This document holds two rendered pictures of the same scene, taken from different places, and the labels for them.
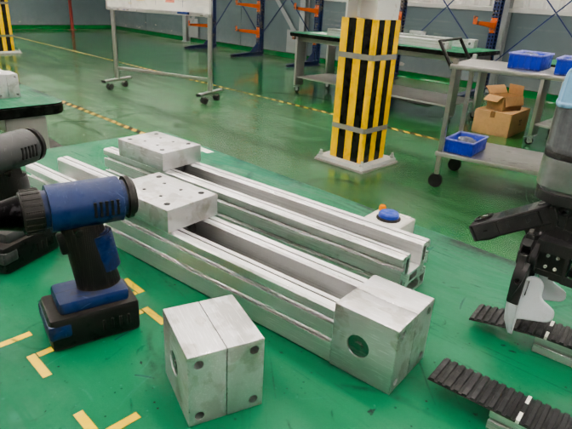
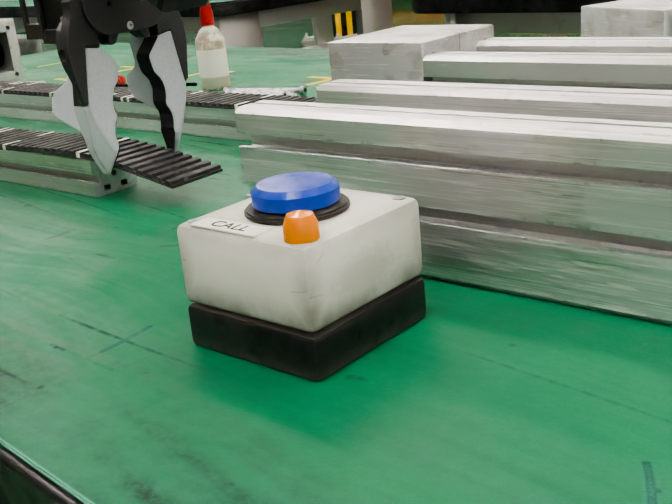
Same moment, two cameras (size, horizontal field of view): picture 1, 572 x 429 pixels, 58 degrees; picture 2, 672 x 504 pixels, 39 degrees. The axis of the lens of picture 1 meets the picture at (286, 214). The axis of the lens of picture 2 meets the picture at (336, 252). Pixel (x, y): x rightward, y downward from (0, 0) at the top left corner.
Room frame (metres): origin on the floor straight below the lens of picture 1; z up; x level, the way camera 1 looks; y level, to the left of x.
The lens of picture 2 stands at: (1.33, -0.15, 0.96)
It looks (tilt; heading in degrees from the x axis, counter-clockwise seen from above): 19 degrees down; 184
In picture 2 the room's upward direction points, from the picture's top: 6 degrees counter-clockwise
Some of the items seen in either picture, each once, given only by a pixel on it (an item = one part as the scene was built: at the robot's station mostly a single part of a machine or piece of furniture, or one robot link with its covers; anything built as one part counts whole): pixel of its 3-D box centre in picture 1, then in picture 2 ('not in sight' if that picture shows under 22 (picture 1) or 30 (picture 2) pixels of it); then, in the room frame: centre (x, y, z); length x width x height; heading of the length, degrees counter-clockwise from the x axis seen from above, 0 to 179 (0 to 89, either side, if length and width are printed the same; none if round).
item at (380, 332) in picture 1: (386, 327); (406, 95); (0.58, -0.14, 0.83); 0.12 x 0.09 x 0.10; 142
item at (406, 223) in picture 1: (384, 232); (316, 263); (0.92, -0.19, 0.81); 0.10 x 0.08 x 0.06; 142
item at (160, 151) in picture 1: (159, 155); not in sight; (1.14, 0.30, 0.87); 0.16 x 0.11 x 0.07; 52
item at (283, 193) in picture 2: (388, 216); (296, 201); (0.92, -0.20, 0.84); 0.04 x 0.04 x 0.02
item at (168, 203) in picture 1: (163, 207); not in sight; (0.84, 0.22, 0.87); 0.16 x 0.11 x 0.07; 52
